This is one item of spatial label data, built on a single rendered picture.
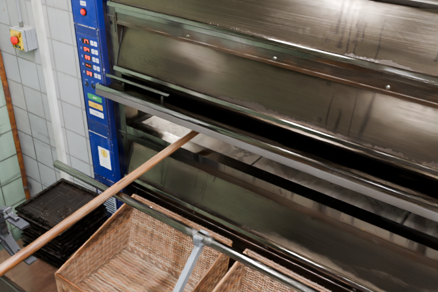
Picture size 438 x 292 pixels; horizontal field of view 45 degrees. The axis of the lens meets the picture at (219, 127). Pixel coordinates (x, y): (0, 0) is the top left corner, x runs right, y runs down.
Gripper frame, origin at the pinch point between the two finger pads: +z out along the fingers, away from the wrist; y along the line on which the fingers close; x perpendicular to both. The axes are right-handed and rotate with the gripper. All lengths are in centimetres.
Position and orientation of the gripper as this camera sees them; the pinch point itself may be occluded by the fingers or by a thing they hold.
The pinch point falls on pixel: (27, 243)
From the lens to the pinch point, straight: 171.4
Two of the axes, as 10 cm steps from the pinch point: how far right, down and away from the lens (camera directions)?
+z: 8.1, 2.9, -5.1
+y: -0.1, 8.8, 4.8
